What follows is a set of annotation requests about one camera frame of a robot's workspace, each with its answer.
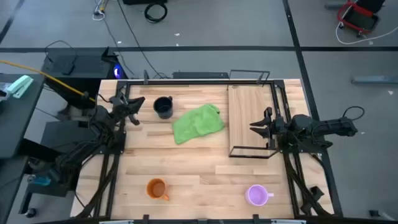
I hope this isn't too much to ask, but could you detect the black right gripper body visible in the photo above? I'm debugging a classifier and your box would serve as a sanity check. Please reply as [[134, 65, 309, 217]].
[[264, 107, 293, 149]]

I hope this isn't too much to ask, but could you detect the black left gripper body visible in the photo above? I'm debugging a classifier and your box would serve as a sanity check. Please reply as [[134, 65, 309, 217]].
[[108, 93, 137, 121]]

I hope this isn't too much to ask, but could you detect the wooden shelf with black frame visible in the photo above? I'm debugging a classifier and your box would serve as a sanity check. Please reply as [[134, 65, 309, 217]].
[[227, 69, 280, 159]]

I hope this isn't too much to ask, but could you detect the black mug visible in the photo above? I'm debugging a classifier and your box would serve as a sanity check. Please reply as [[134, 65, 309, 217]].
[[152, 95, 174, 120]]

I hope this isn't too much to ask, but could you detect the lilac mug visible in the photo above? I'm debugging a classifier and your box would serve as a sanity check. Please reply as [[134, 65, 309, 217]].
[[244, 184, 275, 207]]

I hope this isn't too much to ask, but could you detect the orange mug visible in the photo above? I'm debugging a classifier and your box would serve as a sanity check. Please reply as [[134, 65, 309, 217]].
[[146, 178, 170, 202]]

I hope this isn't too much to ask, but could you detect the black computer tower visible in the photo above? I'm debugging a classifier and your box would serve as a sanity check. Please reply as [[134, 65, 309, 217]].
[[42, 46, 128, 110]]

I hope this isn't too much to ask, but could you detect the green microfibre cloth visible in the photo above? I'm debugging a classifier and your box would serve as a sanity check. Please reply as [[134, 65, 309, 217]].
[[172, 103, 225, 146]]

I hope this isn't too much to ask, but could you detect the black power strip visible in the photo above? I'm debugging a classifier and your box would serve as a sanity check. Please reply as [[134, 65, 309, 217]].
[[172, 72, 229, 80]]

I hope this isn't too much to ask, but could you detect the black rolling stand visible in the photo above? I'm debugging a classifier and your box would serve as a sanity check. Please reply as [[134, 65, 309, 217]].
[[18, 119, 94, 218]]

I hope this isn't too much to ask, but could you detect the mint green stapler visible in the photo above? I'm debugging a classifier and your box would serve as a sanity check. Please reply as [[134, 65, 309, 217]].
[[6, 75, 34, 100]]

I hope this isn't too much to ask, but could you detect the black side desk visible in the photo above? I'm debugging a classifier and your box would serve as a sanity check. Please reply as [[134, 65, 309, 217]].
[[0, 73, 46, 159]]

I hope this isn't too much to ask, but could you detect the blue bottle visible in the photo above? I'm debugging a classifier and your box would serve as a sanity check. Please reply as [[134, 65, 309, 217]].
[[27, 174, 52, 187]]

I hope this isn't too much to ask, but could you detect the red and black cart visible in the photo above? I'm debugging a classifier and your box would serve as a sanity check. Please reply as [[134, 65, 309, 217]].
[[337, 0, 386, 35]]

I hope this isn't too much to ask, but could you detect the black aluminium table frame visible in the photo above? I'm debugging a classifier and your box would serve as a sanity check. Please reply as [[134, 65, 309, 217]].
[[74, 78, 345, 224]]

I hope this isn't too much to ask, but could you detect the long black floor cable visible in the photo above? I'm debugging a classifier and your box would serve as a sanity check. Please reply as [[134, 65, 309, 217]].
[[116, 0, 165, 79]]

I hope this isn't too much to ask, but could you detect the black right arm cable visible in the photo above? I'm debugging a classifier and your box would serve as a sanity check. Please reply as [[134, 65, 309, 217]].
[[341, 105, 365, 122]]

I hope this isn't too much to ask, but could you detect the yellow floor cable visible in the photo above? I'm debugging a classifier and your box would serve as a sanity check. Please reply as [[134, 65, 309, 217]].
[[0, 58, 96, 103]]

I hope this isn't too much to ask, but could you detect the coiled black cable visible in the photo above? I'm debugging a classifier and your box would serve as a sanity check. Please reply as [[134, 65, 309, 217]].
[[144, 2, 169, 24]]

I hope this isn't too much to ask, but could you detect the white floor cable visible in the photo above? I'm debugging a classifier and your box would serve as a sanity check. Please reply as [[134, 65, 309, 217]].
[[335, 21, 398, 45]]

